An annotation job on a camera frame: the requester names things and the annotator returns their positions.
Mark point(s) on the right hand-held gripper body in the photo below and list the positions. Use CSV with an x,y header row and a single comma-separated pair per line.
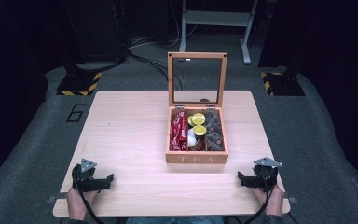
x,y
262,177

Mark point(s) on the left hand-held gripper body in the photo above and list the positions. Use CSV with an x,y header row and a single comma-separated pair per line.
x,y
88,182

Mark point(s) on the wooden tea box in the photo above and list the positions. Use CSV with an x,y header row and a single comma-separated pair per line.
x,y
174,157

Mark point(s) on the person's left hand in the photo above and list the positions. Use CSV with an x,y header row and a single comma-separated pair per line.
x,y
79,203

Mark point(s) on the person's right hand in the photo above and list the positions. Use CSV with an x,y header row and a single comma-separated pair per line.
x,y
273,202

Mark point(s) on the pile of dark packets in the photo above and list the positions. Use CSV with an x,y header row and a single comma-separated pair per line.
x,y
214,133

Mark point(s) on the brown capsule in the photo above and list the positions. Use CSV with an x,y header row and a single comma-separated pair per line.
x,y
200,145

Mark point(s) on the white capsule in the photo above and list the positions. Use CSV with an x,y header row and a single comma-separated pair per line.
x,y
191,140

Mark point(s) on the red stick packet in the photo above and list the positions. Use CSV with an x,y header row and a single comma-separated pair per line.
x,y
184,130
174,133

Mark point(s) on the black hazard-striped stand base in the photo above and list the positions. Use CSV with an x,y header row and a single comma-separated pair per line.
x,y
77,84
284,84

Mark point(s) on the dark equipment cabinet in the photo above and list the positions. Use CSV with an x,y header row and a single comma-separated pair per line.
x,y
96,28

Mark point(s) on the grey metal stand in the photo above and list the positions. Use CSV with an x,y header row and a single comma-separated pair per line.
x,y
217,18

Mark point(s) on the grey table bracket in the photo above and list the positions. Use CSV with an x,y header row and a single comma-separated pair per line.
x,y
290,199
56,198

